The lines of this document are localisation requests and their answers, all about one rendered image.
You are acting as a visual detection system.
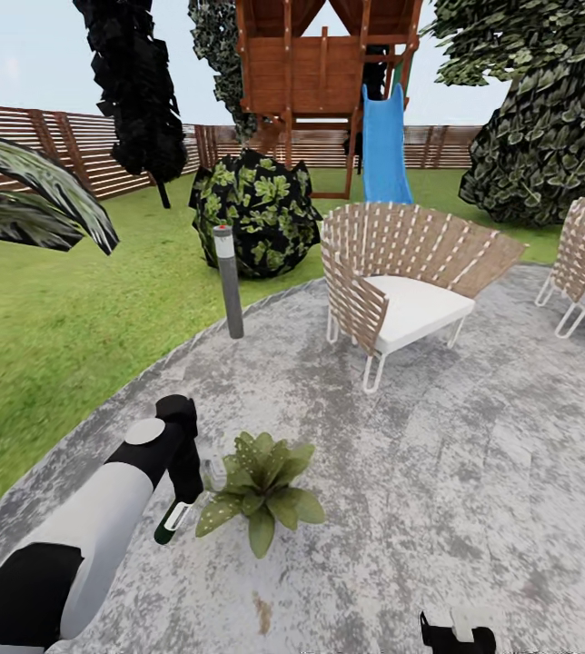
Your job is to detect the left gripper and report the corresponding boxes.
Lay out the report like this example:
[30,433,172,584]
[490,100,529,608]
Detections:
[167,445,204,502]

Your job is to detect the insectifuge atomizer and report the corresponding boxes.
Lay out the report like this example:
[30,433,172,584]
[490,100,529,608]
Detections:
[154,500,193,545]

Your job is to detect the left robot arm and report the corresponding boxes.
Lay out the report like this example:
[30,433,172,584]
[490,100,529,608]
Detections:
[0,394,226,654]

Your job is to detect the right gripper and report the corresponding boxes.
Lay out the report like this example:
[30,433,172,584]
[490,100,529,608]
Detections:
[420,609,496,654]

